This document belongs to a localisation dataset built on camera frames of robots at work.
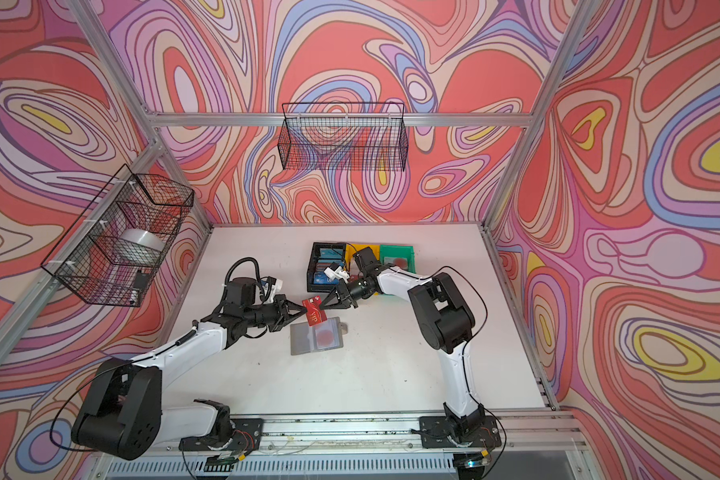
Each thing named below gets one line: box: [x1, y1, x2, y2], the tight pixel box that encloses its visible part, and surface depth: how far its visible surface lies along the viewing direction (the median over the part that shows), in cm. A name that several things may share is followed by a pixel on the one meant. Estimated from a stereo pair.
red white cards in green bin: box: [384, 256, 408, 270], surface depth 107 cm
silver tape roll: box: [120, 228, 166, 251], surface depth 75 cm
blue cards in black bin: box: [313, 248, 344, 284], surface depth 109 cm
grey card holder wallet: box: [290, 317, 348, 356], surface depth 91 cm
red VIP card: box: [302, 295, 328, 327], surface depth 86 cm
